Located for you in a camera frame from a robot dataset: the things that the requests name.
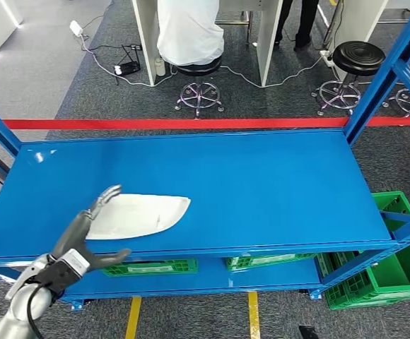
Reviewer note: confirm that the white power strip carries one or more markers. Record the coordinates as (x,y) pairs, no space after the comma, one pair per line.
(326,57)

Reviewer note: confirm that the black electronic device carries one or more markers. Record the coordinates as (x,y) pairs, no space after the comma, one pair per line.
(131,68)

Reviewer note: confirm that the blue metal shelf rack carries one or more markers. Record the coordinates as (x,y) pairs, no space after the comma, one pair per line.
(226,187)

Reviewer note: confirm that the yellow tape strip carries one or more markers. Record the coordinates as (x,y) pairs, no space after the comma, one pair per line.
(133,318)
(253,316)

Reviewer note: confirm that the white power adapter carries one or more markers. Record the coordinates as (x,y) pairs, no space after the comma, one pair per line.
(76,28)

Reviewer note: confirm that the red barrier belt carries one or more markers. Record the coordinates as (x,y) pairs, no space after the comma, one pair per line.
(191,124)

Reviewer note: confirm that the white plastic bottle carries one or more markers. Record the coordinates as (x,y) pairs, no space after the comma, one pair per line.
(160,68)

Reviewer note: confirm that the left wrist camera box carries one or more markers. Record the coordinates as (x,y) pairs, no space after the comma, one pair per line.
(74,262)

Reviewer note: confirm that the white plastic car body part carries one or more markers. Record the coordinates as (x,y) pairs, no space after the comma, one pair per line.
(144,215)

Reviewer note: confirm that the person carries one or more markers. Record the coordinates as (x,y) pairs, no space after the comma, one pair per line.
(191,32)
(307,23)

